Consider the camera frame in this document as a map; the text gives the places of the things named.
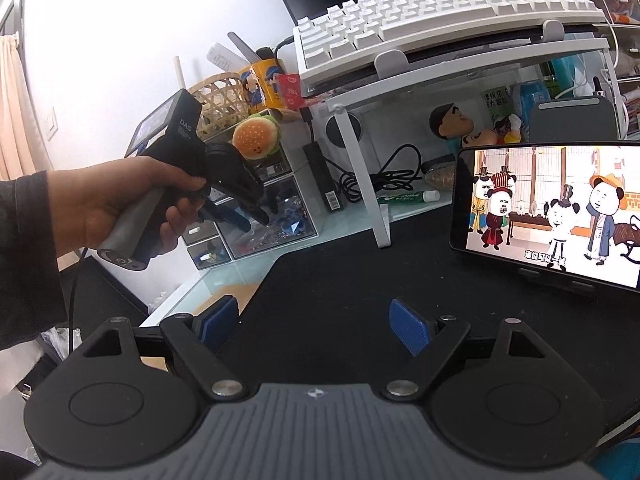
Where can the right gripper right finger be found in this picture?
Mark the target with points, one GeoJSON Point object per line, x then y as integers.
{"type": "Point", "coordinates": [433, 344]}

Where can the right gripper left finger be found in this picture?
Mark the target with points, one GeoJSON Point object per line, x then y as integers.
{"type": "Point", "coordinates": [194, 341]}

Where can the clear large bottom drawer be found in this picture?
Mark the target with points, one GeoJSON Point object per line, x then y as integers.
{"type": "Point", "coordinates": [289, 221]}

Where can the white drawer organizer cabinet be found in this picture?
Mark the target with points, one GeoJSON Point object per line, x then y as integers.
{"type": "Point", "coordinates": [203, 241]}

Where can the person's left hand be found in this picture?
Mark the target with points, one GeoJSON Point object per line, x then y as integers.
{"type": "Point", "coordinates": [85, 203]}

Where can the woven bamboo basket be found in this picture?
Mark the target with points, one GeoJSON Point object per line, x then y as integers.
{"type": "Point", "coordinates": [224, 103]}

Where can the hamburger plush toy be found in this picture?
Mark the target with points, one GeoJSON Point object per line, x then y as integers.
{"type": "Point", "coordinates": [256, 137]}

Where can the white remote control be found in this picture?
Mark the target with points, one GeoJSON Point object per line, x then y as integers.
{"type": "Point", "coordinates": [226, 60]}

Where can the yellow cartoon pen cup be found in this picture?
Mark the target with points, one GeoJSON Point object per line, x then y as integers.
{"type": "Point", "coordinates": [260, 84]}

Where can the red snack packet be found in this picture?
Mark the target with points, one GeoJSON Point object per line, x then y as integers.
{"type": "Point", "coordinates": [290, 91]}

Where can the green toothpaste tube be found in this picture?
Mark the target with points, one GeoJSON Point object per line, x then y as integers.
{"type": "Point", "coordinates": [423, 197]}

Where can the smartphone showing cartoon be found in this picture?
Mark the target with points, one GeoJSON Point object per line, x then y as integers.
{"type": "Point", "coordinates": [568, 208]}

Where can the cartoon boy plush doll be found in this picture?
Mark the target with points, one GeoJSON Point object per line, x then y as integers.
{"type": "Point", "coordinates": [448, 123]}

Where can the white metal laptop stand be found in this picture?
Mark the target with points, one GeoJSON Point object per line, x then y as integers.
{"type": "Point", "coordinates": [400, 90]}

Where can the white mechanical keyboard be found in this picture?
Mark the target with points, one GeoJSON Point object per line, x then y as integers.
{"type": "Point", "coordinates": [352, 34]}

